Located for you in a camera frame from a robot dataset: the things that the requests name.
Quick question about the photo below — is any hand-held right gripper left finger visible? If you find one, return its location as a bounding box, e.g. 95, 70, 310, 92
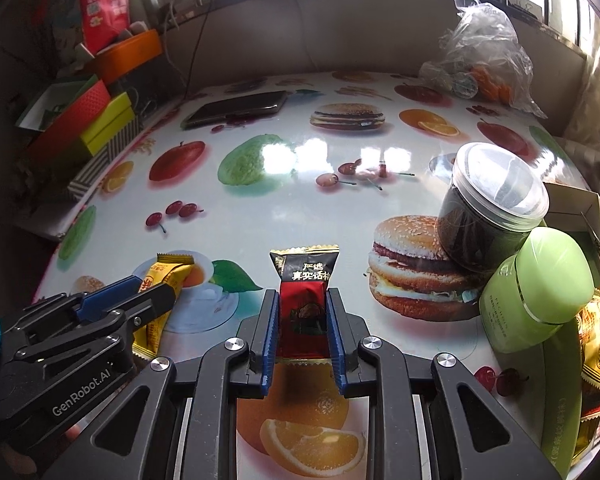
40, 287, 281, 480

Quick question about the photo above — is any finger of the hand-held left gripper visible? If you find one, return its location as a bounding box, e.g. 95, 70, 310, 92
22, 275, 142, 323
86, 284, 177, 333

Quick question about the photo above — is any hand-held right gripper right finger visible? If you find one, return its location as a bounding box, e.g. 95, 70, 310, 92
326, 287, 563, 480

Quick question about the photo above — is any small yellow snack packet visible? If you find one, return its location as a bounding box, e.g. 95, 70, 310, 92
132, 254, 195, 361

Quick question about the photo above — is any red black snack packet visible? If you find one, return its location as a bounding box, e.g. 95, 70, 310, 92
269, 245, 341, 366

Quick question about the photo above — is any long green box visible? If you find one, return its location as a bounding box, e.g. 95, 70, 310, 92
540, 182, 600, 478

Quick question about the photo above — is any yellow orange snack packet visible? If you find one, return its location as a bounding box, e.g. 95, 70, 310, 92
577, 290, 600, 401

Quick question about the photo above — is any grey striped box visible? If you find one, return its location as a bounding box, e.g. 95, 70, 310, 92
67, 115, 146, 201

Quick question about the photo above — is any yellow green box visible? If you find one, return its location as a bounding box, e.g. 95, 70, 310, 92
77, 91, 137, 158

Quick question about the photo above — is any red woven box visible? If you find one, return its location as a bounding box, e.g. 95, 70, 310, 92
15, 79, 112, 161

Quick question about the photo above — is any clear jar of dark tea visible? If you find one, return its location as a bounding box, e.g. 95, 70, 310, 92
437, 142, 551, 275

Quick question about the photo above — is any green glass jar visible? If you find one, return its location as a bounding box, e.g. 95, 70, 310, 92
479, 226, 596, 358

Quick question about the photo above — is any black smartphone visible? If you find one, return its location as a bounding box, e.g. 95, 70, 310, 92
181, 90, 288, 131

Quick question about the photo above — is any orange box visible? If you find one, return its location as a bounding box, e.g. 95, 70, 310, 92
92, 29, 163, 83

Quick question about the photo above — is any red carton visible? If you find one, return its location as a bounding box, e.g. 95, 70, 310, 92
75, 0, 131, 56

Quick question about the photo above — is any clear plastic bag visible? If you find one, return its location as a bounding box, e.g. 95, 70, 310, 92
419, 0, 548, 120

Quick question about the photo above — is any black cable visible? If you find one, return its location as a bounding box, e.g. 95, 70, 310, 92
182, 0, 218, 103

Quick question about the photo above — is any white cable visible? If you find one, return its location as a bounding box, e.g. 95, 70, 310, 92
280, 0, 318, 75

